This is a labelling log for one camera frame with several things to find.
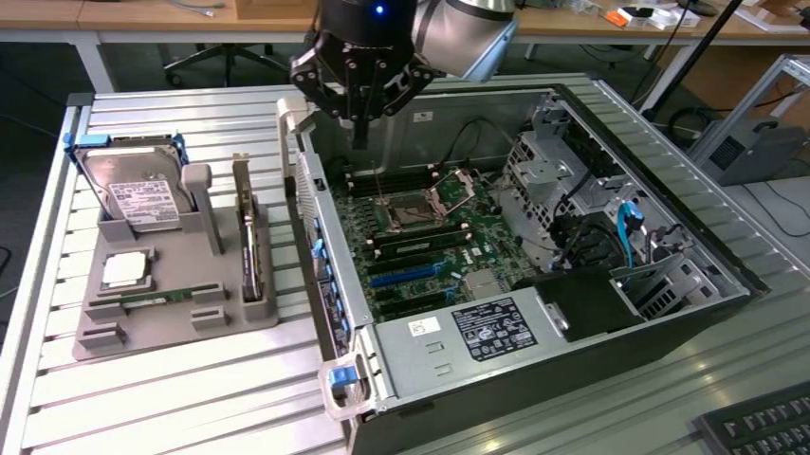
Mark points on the open black PC case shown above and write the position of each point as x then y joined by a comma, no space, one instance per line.
665,369

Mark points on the grey plastic parts rack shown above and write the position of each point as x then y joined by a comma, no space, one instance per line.
184,270

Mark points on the silver disk bay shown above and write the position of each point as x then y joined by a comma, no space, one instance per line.
671,289

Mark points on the metal socket cover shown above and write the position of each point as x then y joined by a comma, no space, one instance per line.
458,189

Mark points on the CPU socket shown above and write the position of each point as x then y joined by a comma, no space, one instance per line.
409,211

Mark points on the green motherboard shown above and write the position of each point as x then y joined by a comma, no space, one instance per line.
488,237

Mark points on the silver metal drive cage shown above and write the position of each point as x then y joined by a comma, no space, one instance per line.
539,170

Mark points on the grey computer tower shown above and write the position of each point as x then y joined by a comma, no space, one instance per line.
747,156

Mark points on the black RAM slot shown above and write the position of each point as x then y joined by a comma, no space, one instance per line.
393,170
393,187
393,176
393,182

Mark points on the long black expansion slot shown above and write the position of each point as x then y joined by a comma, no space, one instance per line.
412,299
402,264
414,310

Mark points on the black tripod pole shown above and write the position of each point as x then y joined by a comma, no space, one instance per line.
696,52

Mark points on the thin metal locking lever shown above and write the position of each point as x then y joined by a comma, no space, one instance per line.
378,182

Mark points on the green RAM stick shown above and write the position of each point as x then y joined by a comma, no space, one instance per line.
153,298

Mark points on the white small box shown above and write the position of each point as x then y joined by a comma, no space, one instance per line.
677,19

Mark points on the green graphics card black cooler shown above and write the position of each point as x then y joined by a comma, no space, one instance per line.
250,246

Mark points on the wooden desk white frame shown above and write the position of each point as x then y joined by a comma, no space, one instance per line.
571,19
128,14

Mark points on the silver chipset heatsink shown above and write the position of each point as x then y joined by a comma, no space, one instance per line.
484,283

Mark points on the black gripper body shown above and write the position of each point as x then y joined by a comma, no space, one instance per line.
368,23

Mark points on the black installed RAM stick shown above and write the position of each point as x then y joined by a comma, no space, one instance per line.
421,245

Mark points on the aluminium profile frame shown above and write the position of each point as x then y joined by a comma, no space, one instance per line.
753,90

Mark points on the hard disk in blue caddy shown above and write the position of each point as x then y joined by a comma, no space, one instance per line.
137,175

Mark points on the black keyboard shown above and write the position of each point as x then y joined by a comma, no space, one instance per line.
767,426

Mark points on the silver power supply unit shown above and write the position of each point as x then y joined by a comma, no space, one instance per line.
412,365

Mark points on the black office chair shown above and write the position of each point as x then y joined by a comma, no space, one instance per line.
232,54

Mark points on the silver CPU chip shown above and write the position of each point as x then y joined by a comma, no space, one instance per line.
128,270

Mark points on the cardboard box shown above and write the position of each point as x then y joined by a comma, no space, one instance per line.
276,8

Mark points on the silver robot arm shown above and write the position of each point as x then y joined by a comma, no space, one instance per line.
456,38

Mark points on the orange small box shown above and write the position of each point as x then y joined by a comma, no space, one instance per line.
617,19

